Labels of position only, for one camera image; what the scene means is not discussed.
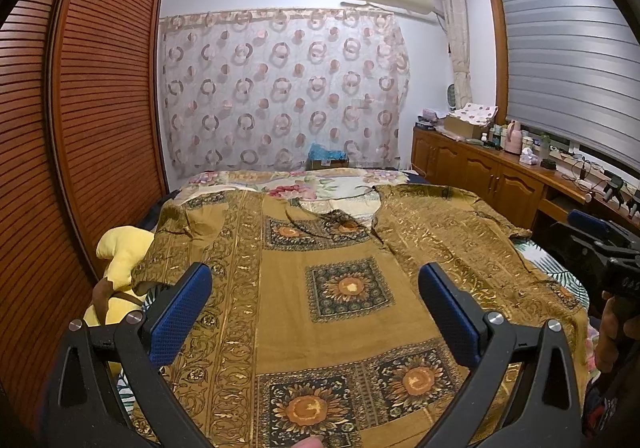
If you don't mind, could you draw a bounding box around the wooden sideboard cabinet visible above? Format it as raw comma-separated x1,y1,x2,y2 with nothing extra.
411,126,639,234

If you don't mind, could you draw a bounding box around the floral leaf bed cover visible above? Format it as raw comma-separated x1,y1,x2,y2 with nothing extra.
129,168,594,385

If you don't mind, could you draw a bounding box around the cardboard box with floral cloth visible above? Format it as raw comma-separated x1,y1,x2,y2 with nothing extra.
444,102,498,139

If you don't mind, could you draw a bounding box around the pink circle patterned curtain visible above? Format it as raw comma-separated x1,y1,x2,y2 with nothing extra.
158,9,410,178

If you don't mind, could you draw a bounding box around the grey window blind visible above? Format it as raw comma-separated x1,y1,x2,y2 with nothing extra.
502,0,639,168

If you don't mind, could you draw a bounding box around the gold brown patterned garment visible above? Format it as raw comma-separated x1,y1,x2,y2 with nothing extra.
131,185,588,447

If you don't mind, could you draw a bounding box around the pink kettle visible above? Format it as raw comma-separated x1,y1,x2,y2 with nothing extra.
503,120,523,156

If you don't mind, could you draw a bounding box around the blue item on box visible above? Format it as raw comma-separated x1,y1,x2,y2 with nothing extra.
306,144,349,171

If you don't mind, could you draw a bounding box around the brown louvered wardrobe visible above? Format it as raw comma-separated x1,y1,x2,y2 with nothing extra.
1,0,168,433

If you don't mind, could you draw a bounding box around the right hand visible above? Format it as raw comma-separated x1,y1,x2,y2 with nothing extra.
594,291,639,373

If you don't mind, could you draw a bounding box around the yellow plush toy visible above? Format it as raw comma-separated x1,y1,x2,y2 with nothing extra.
81,225,155,379

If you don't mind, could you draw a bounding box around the beige tied window curtain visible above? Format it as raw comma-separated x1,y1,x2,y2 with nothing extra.
442,0,472,109

